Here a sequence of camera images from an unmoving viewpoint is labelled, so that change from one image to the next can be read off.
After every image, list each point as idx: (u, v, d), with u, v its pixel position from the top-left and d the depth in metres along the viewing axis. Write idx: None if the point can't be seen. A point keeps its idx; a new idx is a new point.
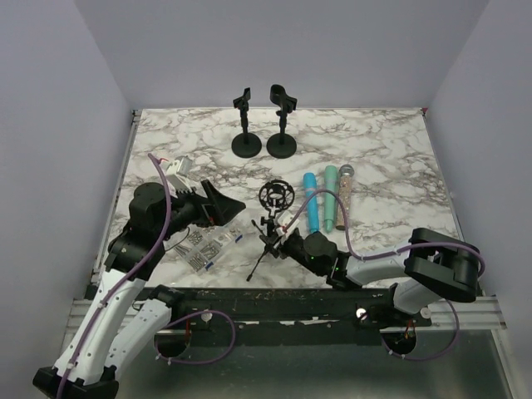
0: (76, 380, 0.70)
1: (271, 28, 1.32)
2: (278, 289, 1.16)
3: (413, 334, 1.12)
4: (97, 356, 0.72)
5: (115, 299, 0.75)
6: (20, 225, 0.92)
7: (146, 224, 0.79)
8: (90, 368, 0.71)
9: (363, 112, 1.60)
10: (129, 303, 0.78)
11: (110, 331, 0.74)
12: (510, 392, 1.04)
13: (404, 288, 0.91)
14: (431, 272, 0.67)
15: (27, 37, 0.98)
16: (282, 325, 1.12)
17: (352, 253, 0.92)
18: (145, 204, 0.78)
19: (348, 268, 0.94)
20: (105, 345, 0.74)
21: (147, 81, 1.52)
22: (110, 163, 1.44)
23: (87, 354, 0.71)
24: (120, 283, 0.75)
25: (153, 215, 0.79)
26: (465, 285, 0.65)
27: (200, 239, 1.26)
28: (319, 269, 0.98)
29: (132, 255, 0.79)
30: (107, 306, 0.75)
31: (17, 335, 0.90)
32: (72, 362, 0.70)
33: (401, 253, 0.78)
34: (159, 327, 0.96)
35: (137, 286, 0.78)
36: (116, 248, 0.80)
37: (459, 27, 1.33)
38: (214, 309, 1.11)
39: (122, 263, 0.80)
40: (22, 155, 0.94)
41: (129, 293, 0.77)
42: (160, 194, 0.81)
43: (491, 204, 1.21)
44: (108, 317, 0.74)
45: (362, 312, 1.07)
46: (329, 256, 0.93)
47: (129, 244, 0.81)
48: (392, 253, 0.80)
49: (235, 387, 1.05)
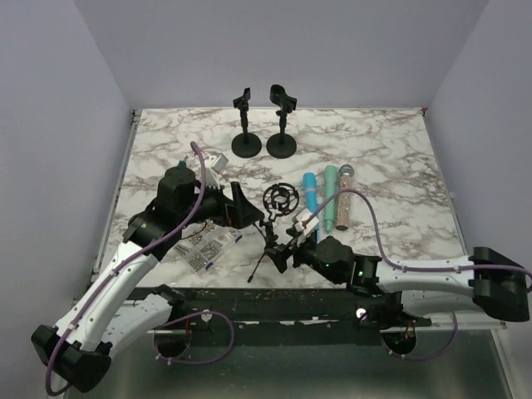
0: (74, 343, 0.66)
1: (271, 28, 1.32)
2: (278, 289, 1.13)
3: (413, 334, 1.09)
4: (99, 322, 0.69)
5: (127, 269, 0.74)
6: (20, 225, 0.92)
7: (170, 205, 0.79)
8: (89, 334, 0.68)
9: (363, 112, 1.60)
10: (139, 278, 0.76)
11: (116, 300, 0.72)
12: (510, 392, 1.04)
13: (421, 295, 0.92)
14: (499, 297, 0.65)
15: (27, 37, 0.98)
16: (282, 325, 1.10)
17: (386, 262, 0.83)
18: (174, 183, 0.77)
19: (380, 275, 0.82)
20: (108, 314, 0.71)
21: (147, 81, 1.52)
22: (109, 164, 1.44)
23: (90, 319, 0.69)
24: (135, 254, 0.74)
25: (179, 197, 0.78)
26: (522, 309, 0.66)
27: (200, 239, 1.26)
28: (337, 277, 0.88)
29: (151, 233, 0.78)
30: (118, 275, 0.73)
31: (17, 335, 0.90)
32: (74, 324, 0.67)
33: (463, 271, 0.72)
34: (156, 321, 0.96)
35: (150, 262, 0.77)
36: (137, 224, 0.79)
37: (459, 28, 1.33)
38: (214, 310, 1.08)
39: (140, 238, 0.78)
40: (22, 155, 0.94)
41: (140, 267, 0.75)
42: (189, 177, 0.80)
43: (491, 204, 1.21)
44: (117, 285, 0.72)
45: (362, 313, 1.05)
46: (346, 261, 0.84)
47: (150, 221, 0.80)
48: (452, 270, 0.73)
49: (235, 387, 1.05)
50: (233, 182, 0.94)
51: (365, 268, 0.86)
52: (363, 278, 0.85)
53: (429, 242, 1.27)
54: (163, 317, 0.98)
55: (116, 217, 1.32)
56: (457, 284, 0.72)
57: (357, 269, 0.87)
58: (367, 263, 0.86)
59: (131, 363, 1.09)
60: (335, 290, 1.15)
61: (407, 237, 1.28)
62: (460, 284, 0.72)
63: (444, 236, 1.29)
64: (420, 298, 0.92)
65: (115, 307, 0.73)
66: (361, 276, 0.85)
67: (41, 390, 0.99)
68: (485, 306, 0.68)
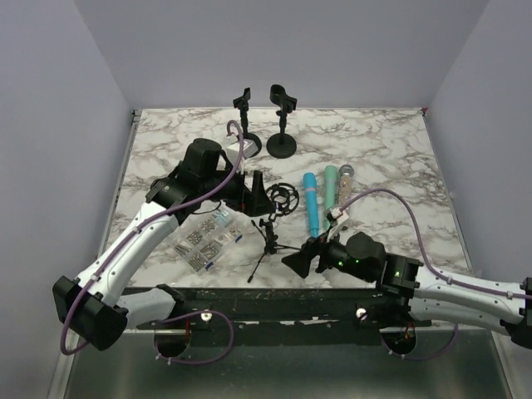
0: (96, 293, 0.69)
1: (270, 28, 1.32)
2: (278, 289, 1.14)
3: (413, 334, 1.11)
4: (120, 277, 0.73)
5: (150, 229, 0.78)
6: (20, 225, 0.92)
7: (194, 170, 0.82)
8: (110, 286, 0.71)
9: (363, 112, 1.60)
10: (158, 238, 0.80)
11: (136, 258, 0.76)
12: (510, 392, 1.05)
13: (434, 303, 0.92)
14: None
15: (27, 37, 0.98)
16: (282, 325, 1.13)
17: (429, 267, 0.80)
18: (201, 149, 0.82)
19: (421, 280, 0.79)
20: (129, 269, 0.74)
21: (147, 82, 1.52)
22: (109, 164, 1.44)
23: (111, 273, 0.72)
24: (158, 214, 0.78)
25: (204, 165, 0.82)
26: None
27: (200, 239, 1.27)
28: (366, 274, 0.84)
29: (173, 197, 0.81)
30: (140, 233, 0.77)
31: (16, 336, 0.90)
32: (97, 276, 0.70)
33: (514, 298, 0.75)
34: (161, 313, 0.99)
35: (170, 224, 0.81)
36: (160, 186, 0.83)
37: (459, 27, 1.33)
38: (214, 309, 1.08)
39: (162, 199, 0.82)
40: (22, 155, 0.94)
41: (162, 228, 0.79)
42: (217, 147, 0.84)
43: (492, 204, 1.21)
44: (140, 242, 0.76)
45: (362, 312, 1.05)
46: (376, 258, 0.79)
47: (172, 185, 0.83)
48: (503, 295, 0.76)
49: (234, 387, 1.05)
50: (257, 172, 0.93)
51: (399, 267, 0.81)
52: (398, 279, 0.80)
53: (429, 242, 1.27)
54: (164, 312, 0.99)
55: (116, 216, 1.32)
56: (506, 308, 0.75)
57: (392, 269, 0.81)
58: (402, 263, 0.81)
59: (131, 363, 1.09)
60: (335, 290, 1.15)
61: (407, 237, 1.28)
62: (509, 309, 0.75)
63: (444, 235, 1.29)
64: (431, 305, 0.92)
65: (135, 265, 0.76)
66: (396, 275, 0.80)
67: (39, 391, 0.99)
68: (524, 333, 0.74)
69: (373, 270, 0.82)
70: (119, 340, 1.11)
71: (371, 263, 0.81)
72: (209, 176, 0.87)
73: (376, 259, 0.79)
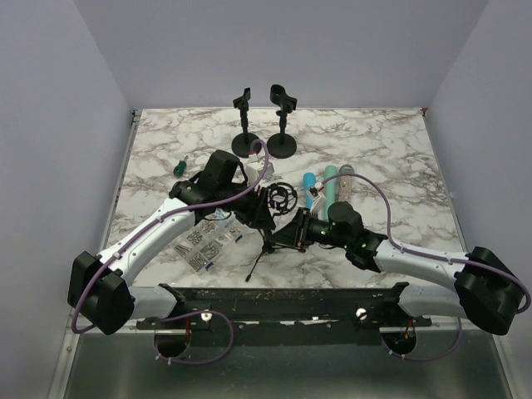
0: (115, 270, 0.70)
1: (271, 28, 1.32)
2: (278, 289, 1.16)
3: (413, 334, 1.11)
4: (140, 258, 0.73)
5: (171, 219, 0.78)
6: (21, 226, 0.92)
7: (215, 176, 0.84)
8: (130, 266, 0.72)
9: (363, 112, 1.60)
10: (177, 230, 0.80)
11: (155, 245, 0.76)
12: (510, 392, 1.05)
13: (418, 291, 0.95)
14: (481, 293, 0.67)
15: (27, 38, 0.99)
16: (282, 325, 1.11)
17: (390, 238, 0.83)
18: (224, 157, 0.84)
19: (378, 250, 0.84)
20: (146, 255, 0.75)
21: (148, 82, 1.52)
22: (109, 164, 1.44)
23: (132, 253, 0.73)
24: (181, 207, 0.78)
25: (224, 170, 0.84)
26: (502, 319, 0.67)
27: (200, 239, 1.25)
28: (340, 242, 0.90)
29: (193, 198, 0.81)
30: (162, 223, 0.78)
31: (17, 336, 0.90)
32: (119, 253, 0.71)
33: (455, 263, 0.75)
34: (163, 312, 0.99)
35: (190, 220, 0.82)
36: (182, 186, 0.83)
37: (458, 28, 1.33)
38: (214, 310, 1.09)
39: (183, 198, 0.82)
40: (22, 156, 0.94)
41: (183, 221, 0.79)
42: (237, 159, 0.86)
43: (492, 203, 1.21)
44: (160, 231, 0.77)
45: (362, 312, 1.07)
46: (351, 224, 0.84)
47: (194, 187, 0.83)
48: (443, 260, 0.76)
49: (235, 387, 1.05)
50: (264, 187, 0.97)
51: (370, 242, 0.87)
52: (363, 249, 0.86)
53: (429, 241, 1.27)
54: (165, 309, 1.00)
55: (116, 216, 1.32)
56: (443, 273, 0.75)
57: (362, 240, 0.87)
58: (374, 238, 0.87)
59: (131, 364, 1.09)
60: (335, 290, 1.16)
61: (407, 237, 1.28)
62: (445, 273, 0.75)
63: (443, 235, 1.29)
64: (416, 293, 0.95)
65: (154, 251, 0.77)
66: (363, 247, 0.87)
67: (40, 390, 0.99)
68: (463, 301, 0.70)
69: (346, 238, 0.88)
70: (120, 340, 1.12)
71: (347, 230, 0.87)
72: (227, 185, 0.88)
73: (349, 226, 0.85)
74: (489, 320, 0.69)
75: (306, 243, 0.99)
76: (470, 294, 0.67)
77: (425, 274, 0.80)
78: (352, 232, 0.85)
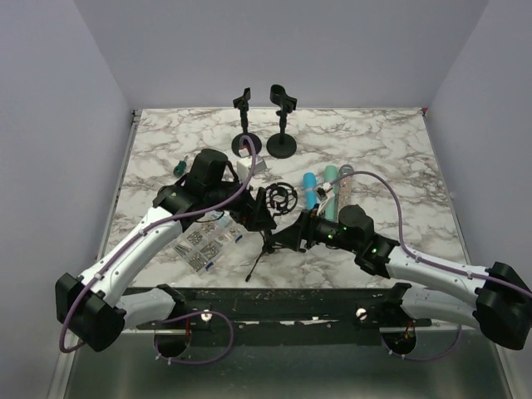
0: (98, 292, 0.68)
1: (271, 28, 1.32)
2: (278, 289, 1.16)
3: (413, 334, 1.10)
4: (123, 277, 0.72)
5: (155, 232, 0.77)
6: (21, 226, 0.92)
7: (202, 179, 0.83)
8: (114, 285, 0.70)
9: (363, 112, 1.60)
10: (162, 242, 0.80)
11: (139, 261, 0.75)
12: (510, 392, 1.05)
13: (424, 296, 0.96)
14: (501, 312, 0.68)
15: (28, 38, 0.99)
16: (282, 325, 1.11)
17: (403, 245, 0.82)
18: (209, 158, 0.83)
19: (391, 257, 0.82)
20: (130, 272, 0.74)
21: (147, 82, 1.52)
22: (109, 164, 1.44)
23: (115, 273, 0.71)
24: (165, 218, 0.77)
25: (211, 173, 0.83)
26: (520, 334, 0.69)
27: (200, 239, 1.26)
28: (351, 245, 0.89)
29: (180, 203, 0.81)
30: (145, 235, 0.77)
31: (17, 336, 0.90)
32: (100, 274, 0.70)
33: (475, 278, 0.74)
34: (160, 313, 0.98)
35: (175, 230, 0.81)
36: (166, 192, 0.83)
37: (458, 28, 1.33)
38: (214, 310, 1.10)
39: (168, 204, 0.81)
40: (22, 156, 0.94)
41: (167, 232, 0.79)
42: (224, 159, 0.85)
43: (491, 204, 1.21)
44: (144, 245, 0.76)
45: (362, 312, 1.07)
46: (362, 230, 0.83)
47: (179, 192, 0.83)
48: (463, 275, 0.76)
49: (235, 387, 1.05)
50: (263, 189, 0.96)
51: (380, 247, 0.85)
52: (375, 254, 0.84)
53: (429, 241, 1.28)
54: (163, 312, 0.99)
55: (116, 216, 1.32)
56: (463, 288, 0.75)
57: (371, 245, 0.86)
58: (384, 243, 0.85)
59: (131, 364, 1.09)
60: (335, 290, 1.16)
61: (407, 237, 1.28)
62: (465, 288, 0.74)
63: (443, 235, 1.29)
64: (421, 298, 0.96)
65: (139, 266, 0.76)
66: (373, 252, 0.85)
67: (40, 390, 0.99)
68: (483, 316, 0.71)
69: (356, 243, 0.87)
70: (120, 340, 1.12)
71: (357, 235, 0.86)
72: (214, 186, 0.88)
73: (361, 231, 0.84)
74: (505, 335, 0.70)
75: (311, 243, 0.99)
76: (490, 312, 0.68)
77: (441, 287, 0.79)
78: (364, 237, 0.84)
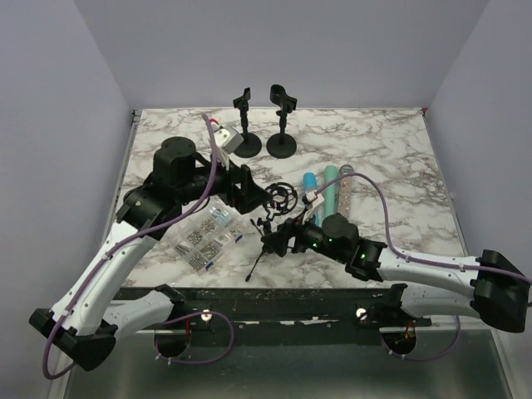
0: (69, 329, 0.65)
1: (271, 27, 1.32)
2: (278, 289, 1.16)
3: (413, 334, 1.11)
4: (96, 307, 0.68)
5: (122, 252, 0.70)
6: (21, 226, 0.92)
7: (167, 180, 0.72)
8: (85, 319, 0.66)
9: (363, 112, 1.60)
10: (135, 258, 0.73)
11: (110, 286, 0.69)
12: (510, 391, 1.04)
13: (421, 293, 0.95)
14: (499, 298, 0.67)
15: (27, 38, 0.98)
16: (282, 325, 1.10)
17: (391, 248, 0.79)
18: (169, 156, 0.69)
19: (381, 261, 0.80)
20: (104, 300, 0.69)
21: (147, 82, 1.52)
22: (109, 164, 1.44)
23: (84, 305, 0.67)
24: (130, 237, 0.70)
25: (176, 172, 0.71)
26: (519, 317, 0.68)
27: (200, 239, 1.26)
28: (337, 253, 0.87)
29: (148, 210, 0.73)
30: (112, 258, 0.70)
31: (17, 336, 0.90)
32: (68, 311, 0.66)
33: (468, 269, 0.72)
34: (155, 317, 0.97)
35: (147, 243, 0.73)
36: (130, 201, 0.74)
37: (458, 28, 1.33)
38: (214, 310, 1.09)
39: (135, 215, 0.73)
40: (22, 156, 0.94)
41: (137, 248, 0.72)
42: (189, 151, 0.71)
43: (491, 204, 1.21)
44: (112, 268, 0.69)
45: (362, 312, 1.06)
46: (349, 238, 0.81)
47: (144, 199, 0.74)
48: (456, 268, 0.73)
49: (235, 387, 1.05)
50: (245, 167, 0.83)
51: (369, 251, 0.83)
52: (364, 261, 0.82)
53: (429, 241, 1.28)
54: (164, 314, 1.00)
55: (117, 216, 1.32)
56: (458, 281, 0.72)
57: (358, 251, 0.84)
58: (371, 247, 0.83)
59: (131, 363, 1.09)
60: (335, 289, 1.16)
61: (407, 237, 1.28)
62: (460, 281, 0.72)
63: (444, 235, 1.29)
64: (419, 297, 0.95)
65: (114, 290, 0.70)
66: (362, 258, 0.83)
67: (40, 390, 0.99)
68: (480, 306, 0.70)
69: (343, 252, 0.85)
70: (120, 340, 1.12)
71: (344, 244, 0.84)
72: (186, 179, 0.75)
73: (347, 239, 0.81)
74: (505, 320, 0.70)
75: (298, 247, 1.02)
76: (490, 302, 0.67)
77: (435, 283, 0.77)
78: (351, 244, 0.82)
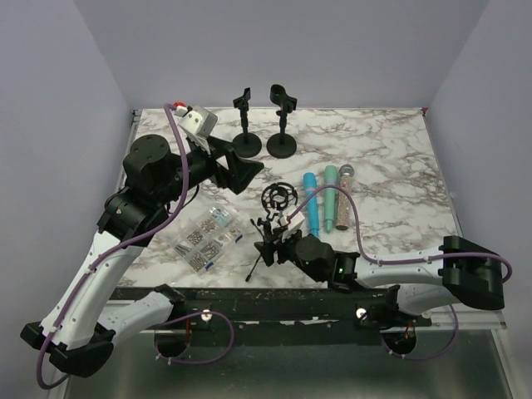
0: (59, 344, 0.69)
1: (271, 28, 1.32)
2: (278, 289, 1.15)
3: (413, 334, 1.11)
4: (83, 322, 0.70)
5: (105, 266, 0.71)
6: (22, 227, 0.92)
7: (143, 185, 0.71)
8: (73, 334, 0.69)
9: (363, 112, 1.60)
10: (120, 268, 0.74)
11: (96, 300, 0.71)
12: (510, 391, 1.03)
13: (412, 291, 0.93)
14: (469, 283, 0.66)
15: (27, 38, 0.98)
16: (282, 325, 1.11)
17: (362, 255, 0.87)
18: (140, 164, 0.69)
19: (357, 271, 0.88)
20: (91, 313, 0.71)
21: (147, 82, 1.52)
22: (109, 164, 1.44)
23: (71, 320, 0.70)
24: (110, 251, 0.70)
25: (151, 177, 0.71)
26: (495, 295, 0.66)
27: (200, 239, 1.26)
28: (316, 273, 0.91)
29: (130, 217, 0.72)
30: (95, 273, 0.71)
31: (17, 336, 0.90)
32: (56, 327, 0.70)
33: (433, 260, 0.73)
34: (156, 318, 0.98)
35: (130, 254, 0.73)
36: (111, 209, 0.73)
37: (458, 28, 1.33)
38: (214, 309, 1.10)
39: (118, 223, 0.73)
40: (22, 156, 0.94)
41: (120, 262, 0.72)
42: (160, 155, 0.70)
43: (491, 204, 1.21)
44: (96, 283, 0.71)
45: (362, 312, 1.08)
46: (325, 258, 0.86)
47: (125, 205, 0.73)
48: (422, 261, 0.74)
49: (235, 388, 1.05)
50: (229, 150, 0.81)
51: (345, 264, 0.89)
52: (342, 274, 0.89)
53: (429, 241, 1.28)
54: (163, 315, 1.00)
55: None
56: (427, 274, 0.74)
57: (337, 266, 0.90)
58: (347, 258, 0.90)
59: (131, 364, 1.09)
60: None
61: (407, 237, 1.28)
62: (429, 273, 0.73)
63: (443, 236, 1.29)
64: (411, 293, 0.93)
65: (100, 303, 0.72)
66: (341, 273, 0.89)
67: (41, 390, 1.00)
68: (455, 293, 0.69)
69: (323, 270, 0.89)
70: None
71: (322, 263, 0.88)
72: (164, 178, 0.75)
73: (324, 258, 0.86)
74: (483, 302, 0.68)
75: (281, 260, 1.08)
76: (462, 288, 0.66)
77: (410, 278, 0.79)
78: (328, 263, 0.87)
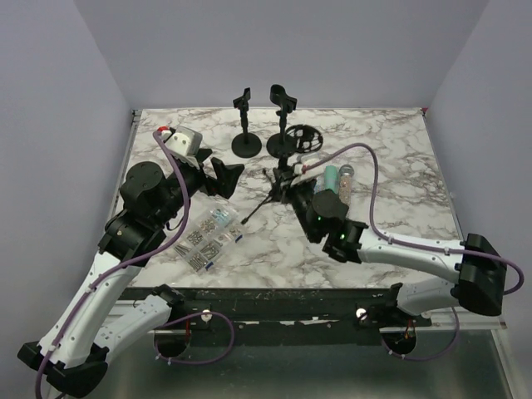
0: (57, 362, 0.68)
1: (270, 29, 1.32)
2: (278, 289, 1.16)
3: (413, 334, 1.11)
4: (81, 340, 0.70)
5: (105, 284, 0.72)
6: (21, 227, 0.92)
7: (141, 210, 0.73)
8: (72, 352, 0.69)
9: (363, 112, 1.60)
10: (120, 288, 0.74)
11: (96, 318, 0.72)
12: (510, 391, 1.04)
13: (412, 290, 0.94)
14: (484, 284, 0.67)
15: (27, 38, 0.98)
16: (281, 325, 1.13)
17: (373, 227, 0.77)
18: (137, 190, 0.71)
19: (362, 241, 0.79)
20: (90, 332, 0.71)
21: (147, 82, 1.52)
22: (109, 164, 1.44)
23: (71, 338, 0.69)
24: (111, 270, 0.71)
25: (147, 202, 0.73)
26: (496, 301, 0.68)
27: (200, 239, 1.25)
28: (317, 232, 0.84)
29: (131, 239, 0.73)
30: (96, 291, 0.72)
31: (19, 335, 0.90)
32: (55, 345, 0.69)
33: (452, 253, 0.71)
34: (155, 324, 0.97)
35: (130, 274, 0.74)
36: (113, 230, 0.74)
37: (458, 28, 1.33)
38: (214, 310, 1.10)
39: (119, 244, 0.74)
40: (22, 157, 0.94)
41: (120, 280, 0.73)
42: (156, 182, 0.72)
43: (491, 204, 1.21)
44: (96, 301, 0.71)
45: (362, 313, 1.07)
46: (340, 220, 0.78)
47: (125, 228, 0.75)
48: (440, 252, 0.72)
49: (234, 387, 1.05)
50: (214, 158, 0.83)
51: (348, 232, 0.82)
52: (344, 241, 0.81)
53: None
54: (162, 319, 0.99)
55: None
56: (442, 264, 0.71)
57: (339, 232, 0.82)
58: (352, 229, 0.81)
59: (131, 364, 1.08)
60: (336, 290, 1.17)
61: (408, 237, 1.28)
62: (445, 264, 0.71)
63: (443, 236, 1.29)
64: (411, 292, 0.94)
65: (99, 321, 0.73)
66: (342, 239, 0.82)
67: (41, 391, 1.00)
68: (463, 291, 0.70)
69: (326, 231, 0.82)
70: None
71: (330, 225, 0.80)
72: (160, 200, 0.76)
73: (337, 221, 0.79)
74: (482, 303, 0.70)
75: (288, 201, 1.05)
76: (475, 288, 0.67)
77: (420, 267, 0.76)
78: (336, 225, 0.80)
